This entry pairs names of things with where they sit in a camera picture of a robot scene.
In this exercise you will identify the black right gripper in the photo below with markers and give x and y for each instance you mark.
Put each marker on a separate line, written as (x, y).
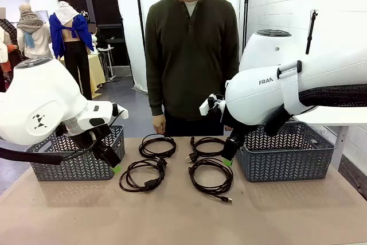
(238, 134)

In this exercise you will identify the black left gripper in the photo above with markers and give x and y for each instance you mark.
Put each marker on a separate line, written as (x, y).
(99, 141)

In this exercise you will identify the person's left forearm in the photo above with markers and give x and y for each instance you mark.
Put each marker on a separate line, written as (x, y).
(234, 67)

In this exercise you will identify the person's right forearm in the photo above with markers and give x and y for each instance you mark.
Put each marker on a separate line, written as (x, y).
(157, 95)

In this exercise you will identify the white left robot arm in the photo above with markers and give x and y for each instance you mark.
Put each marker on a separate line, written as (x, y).
(43, 98)

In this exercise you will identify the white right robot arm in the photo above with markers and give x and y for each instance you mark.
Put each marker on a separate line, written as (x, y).
(258, 98)

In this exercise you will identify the person's left hand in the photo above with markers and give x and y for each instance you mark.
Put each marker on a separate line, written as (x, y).
(228, 128)

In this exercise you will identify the person's right hand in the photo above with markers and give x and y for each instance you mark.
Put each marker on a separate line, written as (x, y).
(159, 124)

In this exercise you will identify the grey plastic lattice basket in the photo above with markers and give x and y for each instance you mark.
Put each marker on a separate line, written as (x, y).
(74, 167)
(286, 167)

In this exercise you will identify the person in dark green sweater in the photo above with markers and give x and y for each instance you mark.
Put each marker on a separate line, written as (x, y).
(189, 70)

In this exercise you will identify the table with yellow cloth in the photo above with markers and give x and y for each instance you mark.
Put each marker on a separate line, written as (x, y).
(96, 70)

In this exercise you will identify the small metal folding table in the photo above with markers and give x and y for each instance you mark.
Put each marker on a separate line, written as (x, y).
(109, 55)

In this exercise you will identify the mannequin with blue shirt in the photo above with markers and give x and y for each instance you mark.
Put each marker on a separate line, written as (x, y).
(71, 55)

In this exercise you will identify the large white table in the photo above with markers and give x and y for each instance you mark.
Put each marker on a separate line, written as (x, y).
(344, 120)

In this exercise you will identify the bystander in dark clothes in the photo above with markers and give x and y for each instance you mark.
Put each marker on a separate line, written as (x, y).
(99, 39)

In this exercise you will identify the white photo backdrop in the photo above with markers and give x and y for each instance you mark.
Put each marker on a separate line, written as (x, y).
(126, 27)

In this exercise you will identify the black backdrop stand pole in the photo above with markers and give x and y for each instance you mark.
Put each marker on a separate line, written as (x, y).
(139, 4)
(246, 4)

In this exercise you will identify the mannequin with patterned scarf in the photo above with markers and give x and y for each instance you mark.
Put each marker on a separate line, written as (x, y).
(31, 21)

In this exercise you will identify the bystander in patterned top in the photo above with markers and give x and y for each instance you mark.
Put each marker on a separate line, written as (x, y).
(4, 32)

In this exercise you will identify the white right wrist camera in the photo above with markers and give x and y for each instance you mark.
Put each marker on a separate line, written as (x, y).
(205, 108)

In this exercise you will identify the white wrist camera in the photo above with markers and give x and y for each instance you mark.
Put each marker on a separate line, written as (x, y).
(124, 114)
(205, 108)

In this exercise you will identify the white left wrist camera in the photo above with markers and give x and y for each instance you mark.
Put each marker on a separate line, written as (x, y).
(124, 114)

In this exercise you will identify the black camera pole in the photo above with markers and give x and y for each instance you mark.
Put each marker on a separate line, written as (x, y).
(311, 32)

